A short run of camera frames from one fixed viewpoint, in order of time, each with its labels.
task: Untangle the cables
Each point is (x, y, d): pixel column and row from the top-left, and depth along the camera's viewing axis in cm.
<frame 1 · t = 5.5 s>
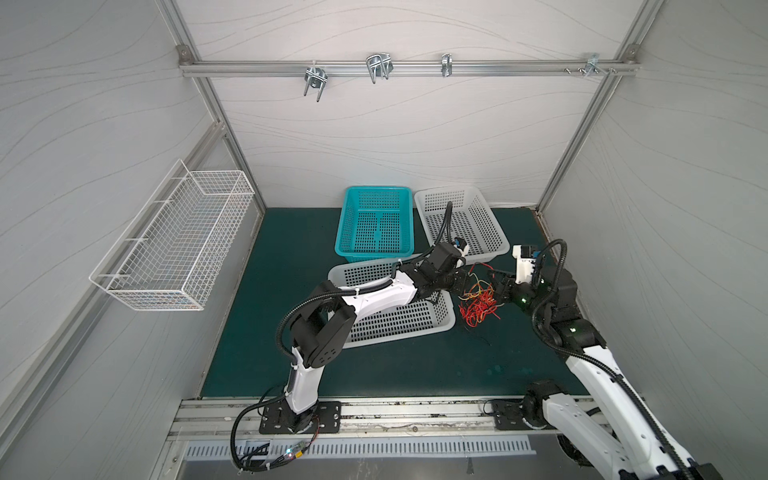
left hand: (473, 275, 84), fingers open
right hand: (495, 263, 76), fingers closed
teal plastic basket: (376, 224, 117), on the table
small white plastic basket: (473, 220, 117), point 2 cm above the table
large white plastic basket: (421, 312, 94), on the table

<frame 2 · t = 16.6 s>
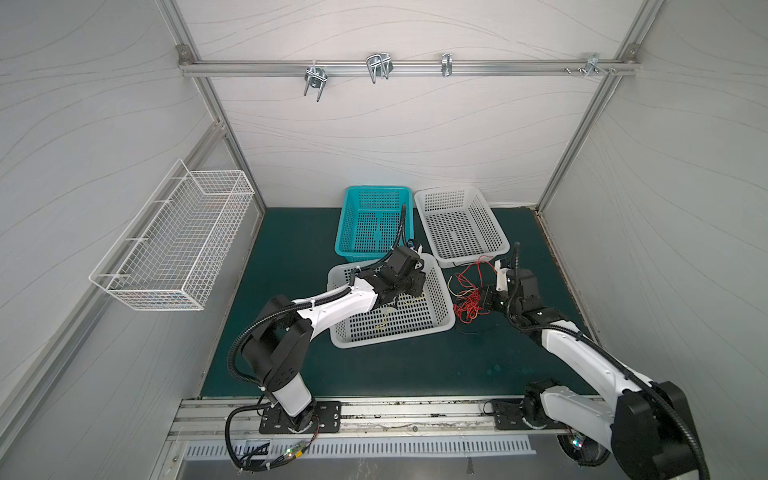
left hand: (423, 273, 87), fingers open
right hand: (485, 282, 87), fingers closed
the named things where they were.

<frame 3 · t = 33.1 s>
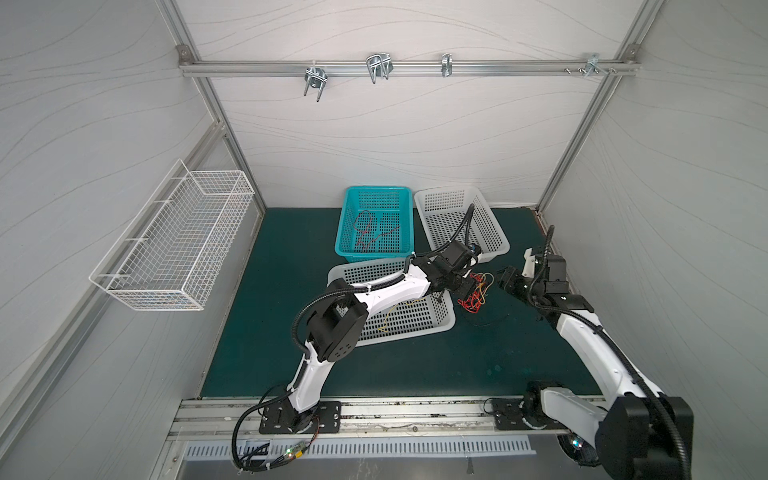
left hand: (474, 281, 86), fingers open
right hand: (508, 269, 85), fingers open
the named things where they were.

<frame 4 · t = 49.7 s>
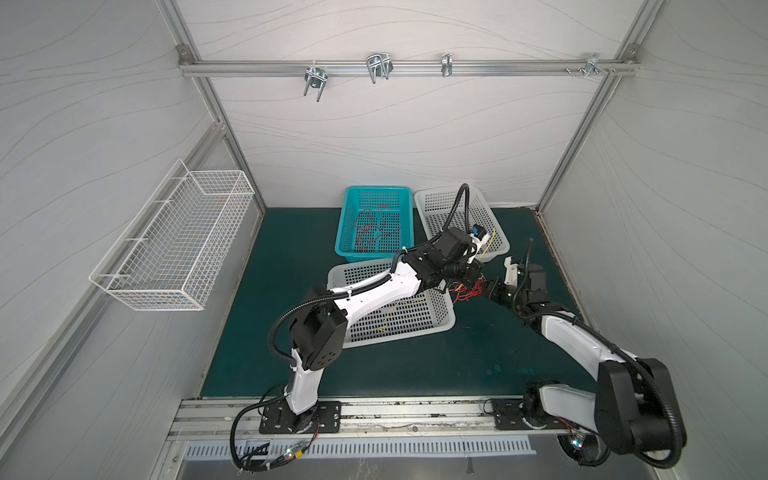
left hand: (488, 263, 78), fingers closed
right hand: (490, 276, 90), fingers closed
the named things where they were.

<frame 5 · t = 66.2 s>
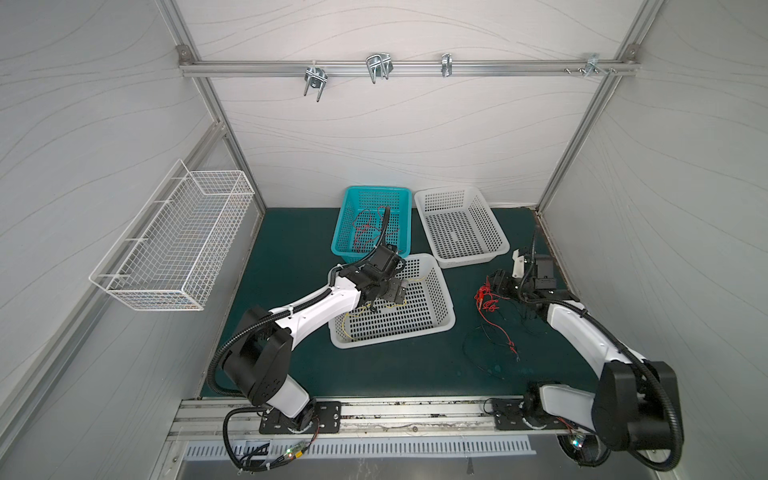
left hand: (393, 279, 87), fingers open
right hand: (503, 272, 89), fingers open
the named things where they were.

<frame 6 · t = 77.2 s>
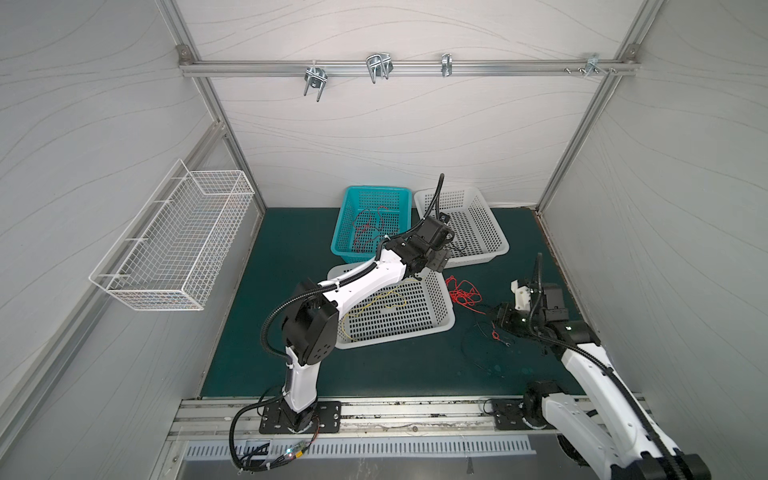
left hand: (436, 243, 86), fingers open
right hand: (497, 308, 82), fingers open
the named things where they were.

